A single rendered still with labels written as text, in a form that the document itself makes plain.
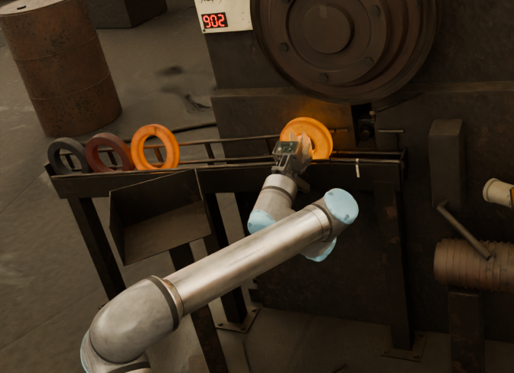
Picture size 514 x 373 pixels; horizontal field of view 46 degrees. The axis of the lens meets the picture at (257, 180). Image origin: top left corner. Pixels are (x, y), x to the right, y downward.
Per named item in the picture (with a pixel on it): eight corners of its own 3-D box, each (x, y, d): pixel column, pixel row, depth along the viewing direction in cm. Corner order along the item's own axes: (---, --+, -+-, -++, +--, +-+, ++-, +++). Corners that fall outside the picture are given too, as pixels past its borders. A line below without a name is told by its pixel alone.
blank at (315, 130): (277, 118, 179) (272, 124, 177) (326, 113, 172) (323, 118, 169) (291, 165, 186) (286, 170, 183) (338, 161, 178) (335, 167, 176)
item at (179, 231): (173, 362, 216) (108, 190, 181) (244, 341, 218) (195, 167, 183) (177, 407, 198) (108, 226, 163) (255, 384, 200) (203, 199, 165)
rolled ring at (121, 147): (115, 132, 204) (120, 128, 206) (76, 141, 213) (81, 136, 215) (138, 180, 211) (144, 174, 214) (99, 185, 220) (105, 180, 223)
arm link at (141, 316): (89, 297, 108) (343, 175, 147) (78, 321, 117) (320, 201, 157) (121, 354, 105) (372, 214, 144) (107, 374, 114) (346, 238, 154)
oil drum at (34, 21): (76, 103, 481) (34, -11, 437) (138, 102, 455) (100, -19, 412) (26, 139, 435) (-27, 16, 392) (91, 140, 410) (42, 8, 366)
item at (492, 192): (499, 195, 155) (497, 174, 152) (530, 205, 147) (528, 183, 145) (483, 205, 153) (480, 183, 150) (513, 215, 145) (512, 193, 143)
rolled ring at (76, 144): (75, 138, 212) (81, 134, 214) (38, 143, 221) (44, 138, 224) (97, 183, 220) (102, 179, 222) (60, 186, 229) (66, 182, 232)
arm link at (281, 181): (297, 209, 161) (264, 206, 166) (302, 195, 164) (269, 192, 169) (287, 186, 155) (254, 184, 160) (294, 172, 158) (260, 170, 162)
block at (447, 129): (438, 191, 175) (433, 115, 164) (467, 192, 172) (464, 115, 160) (431, 212, 167) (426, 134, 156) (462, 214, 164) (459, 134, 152)
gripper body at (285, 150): (303, 138, 165) (290, 171, 158) (310, 160, 171) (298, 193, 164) (277, 138, 169) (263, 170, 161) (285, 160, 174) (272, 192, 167)
